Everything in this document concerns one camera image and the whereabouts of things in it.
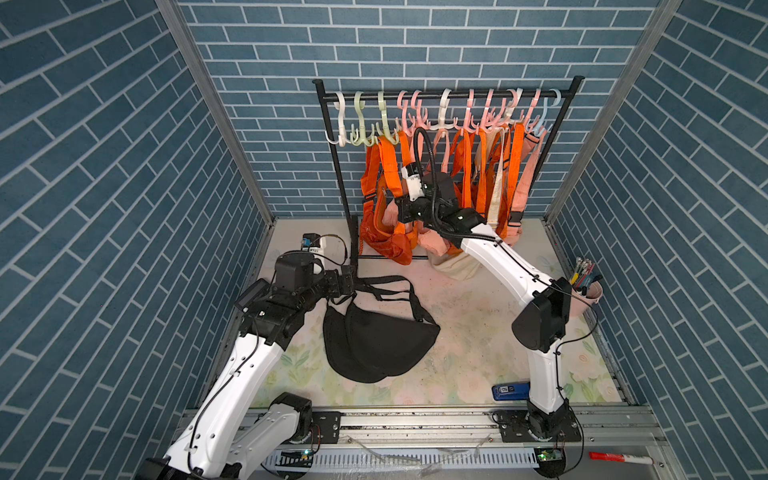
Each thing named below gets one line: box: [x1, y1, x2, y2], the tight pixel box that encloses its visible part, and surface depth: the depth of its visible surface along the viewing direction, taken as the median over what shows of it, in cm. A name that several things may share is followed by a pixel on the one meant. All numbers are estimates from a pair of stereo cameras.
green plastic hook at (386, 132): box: [376, 91, 400, 146], surface depth 76 cm
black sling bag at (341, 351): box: [323, 303, 389, 383], surface depth 88 cm
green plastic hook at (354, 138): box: [350, 91, 378, 147], surface depth 77 cm
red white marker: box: [588, 452, 654, 465], surface depth 71 cm
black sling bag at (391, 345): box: [345, 276, 441, 377], surface depth 90 cm
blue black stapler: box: [492, 381, 531, 401], surface depth 79 cm
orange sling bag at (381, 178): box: [359, 132, 417, 265], surface depth 90 cm
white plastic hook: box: [324, 91, 351, 148], surface depth 72 cm
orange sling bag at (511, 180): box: [496, 123, 525, 240], surface depth 86 cm
